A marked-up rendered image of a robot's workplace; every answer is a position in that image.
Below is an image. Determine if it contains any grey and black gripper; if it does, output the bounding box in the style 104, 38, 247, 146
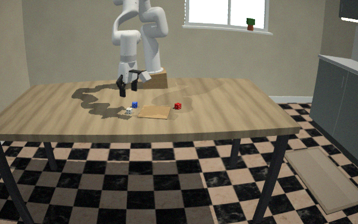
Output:
116, 60, 139, 97

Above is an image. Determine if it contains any red die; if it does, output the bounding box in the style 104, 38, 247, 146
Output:
175, 103, 181, 110

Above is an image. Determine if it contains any brown mat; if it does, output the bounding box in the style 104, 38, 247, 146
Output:
138, 105, 171, 120

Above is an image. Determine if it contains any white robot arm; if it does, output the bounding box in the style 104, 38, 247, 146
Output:
112, 0, 168, 83

